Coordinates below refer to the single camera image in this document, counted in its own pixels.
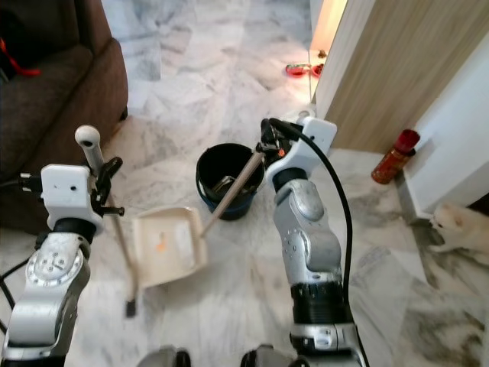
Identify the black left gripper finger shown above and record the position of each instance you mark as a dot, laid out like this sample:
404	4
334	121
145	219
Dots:
110	174

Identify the beige hand broom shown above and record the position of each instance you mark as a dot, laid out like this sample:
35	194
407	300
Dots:
88	138

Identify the beige plastic dustpan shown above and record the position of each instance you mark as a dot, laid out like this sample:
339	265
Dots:
168	252

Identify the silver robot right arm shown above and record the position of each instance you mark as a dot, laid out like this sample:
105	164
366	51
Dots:
309	245

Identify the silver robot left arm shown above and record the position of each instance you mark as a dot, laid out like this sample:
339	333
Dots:
46	298

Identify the black plastic bucket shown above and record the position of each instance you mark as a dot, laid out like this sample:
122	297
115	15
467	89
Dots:
218	200

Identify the red bowl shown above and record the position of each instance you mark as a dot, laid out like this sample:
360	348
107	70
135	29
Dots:
298	70

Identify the brown fabric sofa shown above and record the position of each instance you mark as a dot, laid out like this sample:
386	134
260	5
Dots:
53	115

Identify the red spray can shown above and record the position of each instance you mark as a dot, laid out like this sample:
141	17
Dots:
393	159

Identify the wooden door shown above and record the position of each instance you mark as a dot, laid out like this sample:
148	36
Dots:
405	69

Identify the grey robot left leg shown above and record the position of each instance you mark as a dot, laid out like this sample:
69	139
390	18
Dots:
164	358

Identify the grey robot leg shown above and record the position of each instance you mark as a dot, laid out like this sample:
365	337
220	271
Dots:
164	358
267	358

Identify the white cat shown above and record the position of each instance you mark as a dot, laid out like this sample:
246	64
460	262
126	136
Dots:
458	229

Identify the grey robot right leg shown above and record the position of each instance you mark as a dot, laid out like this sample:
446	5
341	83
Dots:
267	358

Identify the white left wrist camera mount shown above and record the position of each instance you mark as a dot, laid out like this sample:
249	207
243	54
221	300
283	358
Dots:
69	191

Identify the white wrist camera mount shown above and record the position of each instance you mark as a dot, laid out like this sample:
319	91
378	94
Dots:
69	191
313	141

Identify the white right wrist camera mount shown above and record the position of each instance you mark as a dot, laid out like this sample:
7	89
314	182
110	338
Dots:
313	141

